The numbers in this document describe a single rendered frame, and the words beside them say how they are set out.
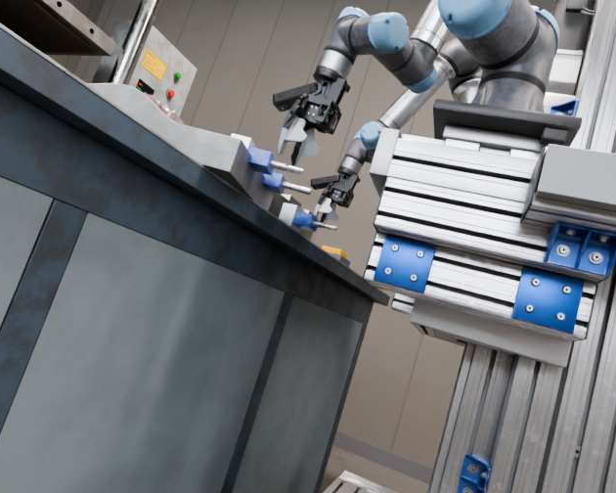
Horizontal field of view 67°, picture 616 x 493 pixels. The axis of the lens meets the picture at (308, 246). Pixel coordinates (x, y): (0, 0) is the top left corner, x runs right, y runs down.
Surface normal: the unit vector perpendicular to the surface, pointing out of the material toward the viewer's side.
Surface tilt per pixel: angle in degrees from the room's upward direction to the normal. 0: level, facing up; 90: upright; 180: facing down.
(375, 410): 90
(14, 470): 90
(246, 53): 90
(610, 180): 90
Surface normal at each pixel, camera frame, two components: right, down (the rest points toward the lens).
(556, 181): -0.28, -0.24
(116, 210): 0.87, 0.20
